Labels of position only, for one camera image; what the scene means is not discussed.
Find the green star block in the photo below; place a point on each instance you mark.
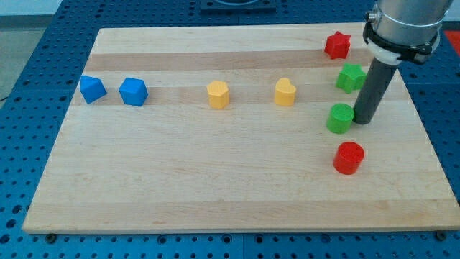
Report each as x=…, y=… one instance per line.
x=351, y=78

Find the red cylinder block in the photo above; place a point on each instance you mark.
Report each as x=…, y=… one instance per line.
x=348, y=158

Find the red star block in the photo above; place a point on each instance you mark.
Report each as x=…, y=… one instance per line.
x=338, y=45

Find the blue cube block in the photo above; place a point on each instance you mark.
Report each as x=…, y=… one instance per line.
x=133, y=91

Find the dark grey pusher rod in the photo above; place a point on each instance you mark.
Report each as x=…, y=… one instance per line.
x=375, y=85

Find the yellow hexagon block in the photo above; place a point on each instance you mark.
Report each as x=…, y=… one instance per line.
x=218, y=94

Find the yellow heart block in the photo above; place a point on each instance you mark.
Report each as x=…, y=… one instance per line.
x=284, y=92

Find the wooden board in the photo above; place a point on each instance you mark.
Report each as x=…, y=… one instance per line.
x=176, y=165

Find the blue pentagon block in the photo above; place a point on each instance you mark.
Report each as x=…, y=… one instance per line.
x=91, y=88

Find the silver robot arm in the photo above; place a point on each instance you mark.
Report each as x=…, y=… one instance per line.
x=404, y=30

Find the green cylinder block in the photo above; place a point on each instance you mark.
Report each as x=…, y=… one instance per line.
x=340, y=118

